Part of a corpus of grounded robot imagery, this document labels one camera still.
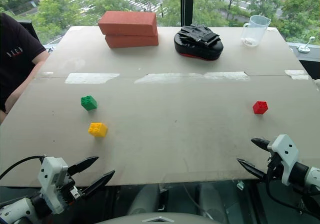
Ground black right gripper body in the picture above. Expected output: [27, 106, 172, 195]
[265, 151, 286, 183]

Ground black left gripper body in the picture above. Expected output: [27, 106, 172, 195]
[58, 170, 84, 206]

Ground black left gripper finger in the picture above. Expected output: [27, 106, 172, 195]
[81, 169, 116, 199]
[67, 156, 100, 176]

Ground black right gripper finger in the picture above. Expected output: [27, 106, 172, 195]
[250, 138, 271, 152]
[236, 158, 268, 181]

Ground red toy brick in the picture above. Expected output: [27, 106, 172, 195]
[252, 100, 269, 115]

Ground yellow toy brick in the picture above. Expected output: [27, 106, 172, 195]
[87, 122, 109, 138]

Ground dark rounded robot leg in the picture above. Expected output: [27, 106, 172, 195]
[126, 184, 161, 216]
[198, 183, 229, 224]

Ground green toy brick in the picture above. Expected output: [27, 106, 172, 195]
[80, 95, 98, 111]

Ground grey robot torso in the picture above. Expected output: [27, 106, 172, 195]
[96, 212, 210, 224]

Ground folded clear tape strip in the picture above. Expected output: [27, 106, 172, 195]
[284, 69, 310, 81]

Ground short clear tape strip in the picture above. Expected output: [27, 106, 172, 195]
[65, 72, 121, 85]

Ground long clear tape strip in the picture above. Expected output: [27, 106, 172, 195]
[133, 71, 251, 85]

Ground white suction cup holder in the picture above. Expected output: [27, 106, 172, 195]
[296, 36, 316, 53]

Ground clear plastic measuring cup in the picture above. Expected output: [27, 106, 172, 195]
[240, 15, 272, 48]

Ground black red boxing pad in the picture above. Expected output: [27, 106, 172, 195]
[173, 31, 224, 61]

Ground black glove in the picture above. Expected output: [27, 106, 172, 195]
[179, 24, 221, 46]

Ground person in black t-shirt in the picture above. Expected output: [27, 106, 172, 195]
[0, 12, 47, 113]

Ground black chair back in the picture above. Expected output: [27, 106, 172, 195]
[17, 20, 40, 41]

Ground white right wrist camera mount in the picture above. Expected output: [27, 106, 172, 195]
[267, 134, 300, 186]

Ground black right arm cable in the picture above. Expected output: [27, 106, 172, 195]
[264, 168, 320, 216]

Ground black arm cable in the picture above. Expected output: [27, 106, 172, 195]
[264, 168, 320, 216]
[0, 155, 47, 180]

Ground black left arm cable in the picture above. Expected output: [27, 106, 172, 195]
[0, 155, 47, 180]

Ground black window frame post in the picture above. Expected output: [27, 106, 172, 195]
[180, 0, 194, 27]

